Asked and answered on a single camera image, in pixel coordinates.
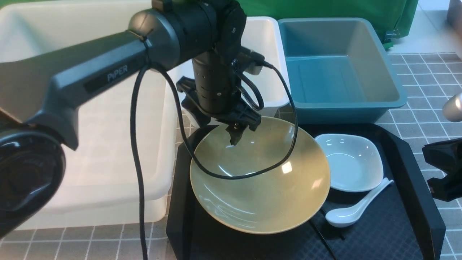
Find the yellow noodle bowl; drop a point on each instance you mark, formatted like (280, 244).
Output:
(273, 202)

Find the grey checkered table mat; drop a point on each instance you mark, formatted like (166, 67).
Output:
(429, 79)

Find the black serving tray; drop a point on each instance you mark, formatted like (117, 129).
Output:
(402, 223)

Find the white square dish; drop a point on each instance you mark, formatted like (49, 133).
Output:
(355, 162)

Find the large white plastic tub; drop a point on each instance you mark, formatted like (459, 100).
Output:
(100, 183)

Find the small white plastic bin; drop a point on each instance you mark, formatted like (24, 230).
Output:
(269, 89)

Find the white ceramic soup spoon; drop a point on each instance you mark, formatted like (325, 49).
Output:
(344, 217)

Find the green backdrop cloth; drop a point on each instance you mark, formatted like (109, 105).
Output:
(325, 14)

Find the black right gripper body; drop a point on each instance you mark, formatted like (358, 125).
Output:
(446, 156)

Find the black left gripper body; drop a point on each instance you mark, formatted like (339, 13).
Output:
(216, 89)

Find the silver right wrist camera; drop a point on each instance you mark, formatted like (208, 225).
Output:
(452, 109)

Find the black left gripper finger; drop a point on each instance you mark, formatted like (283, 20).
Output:
(236, 131)

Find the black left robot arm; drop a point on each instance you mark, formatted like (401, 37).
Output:
(40, 99)

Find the blue plastic bin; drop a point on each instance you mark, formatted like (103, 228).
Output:
(339, 71)

